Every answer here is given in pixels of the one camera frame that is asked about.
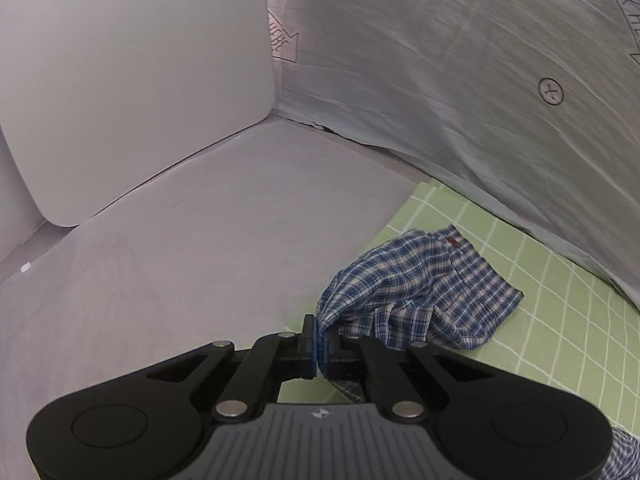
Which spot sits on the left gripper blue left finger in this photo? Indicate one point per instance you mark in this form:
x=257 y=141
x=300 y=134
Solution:
x=308 y=347

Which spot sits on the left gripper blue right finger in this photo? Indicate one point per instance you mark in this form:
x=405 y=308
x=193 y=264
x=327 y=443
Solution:
x=335 y=356

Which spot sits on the blue plaid shirt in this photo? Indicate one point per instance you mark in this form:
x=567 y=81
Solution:
x=450 y=417

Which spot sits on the grey printed backdrop sheet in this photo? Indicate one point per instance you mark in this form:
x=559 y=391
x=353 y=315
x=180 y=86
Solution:
x=528 y=107

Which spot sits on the white rounded board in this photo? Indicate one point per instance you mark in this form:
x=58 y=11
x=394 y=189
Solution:
x=99 y=96

